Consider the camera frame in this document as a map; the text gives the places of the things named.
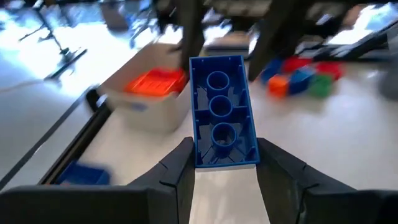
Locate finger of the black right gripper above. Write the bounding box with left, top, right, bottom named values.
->
left=248, top=0, right=312, bottom=82
left=177, top=0, right=206, bottom=73

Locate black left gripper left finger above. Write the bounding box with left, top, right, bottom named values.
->
left=0, top=136, right=197, bottom=224

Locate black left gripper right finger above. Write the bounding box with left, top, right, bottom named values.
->
left=254, top=138, right=398, bottom=224

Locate large orange building block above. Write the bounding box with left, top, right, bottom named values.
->
left=123, top=67, right=188, bottom=98

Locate large blue building block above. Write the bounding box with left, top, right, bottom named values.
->
left=57, top=161, right=112, bottom=187
left=188, top=54, right=261, bottom=169

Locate small red building block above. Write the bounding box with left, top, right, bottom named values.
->
left=315, top=61, right=345, bottom=81
left=282, top=55, right=314, bottom=75

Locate small blue building block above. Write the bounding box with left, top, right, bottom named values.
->
left=260, top=58, right=284, bottom=84
left=288, top=67, right=317, bottom=95

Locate small orange building block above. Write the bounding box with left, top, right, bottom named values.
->
left=267, top=73, right=290, bottom=98

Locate small green building block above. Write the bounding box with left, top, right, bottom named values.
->
left=307, top=73, right=334, bottom=100

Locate white plastic bin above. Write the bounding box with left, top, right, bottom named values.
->
left=98, top=41, right=193, bottom=134

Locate black floor stand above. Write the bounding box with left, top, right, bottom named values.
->
left=17, top=0, right=88, bottom=81

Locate black frame clamp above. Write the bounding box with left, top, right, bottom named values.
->
left=85, top=88, right=103, bottom=113

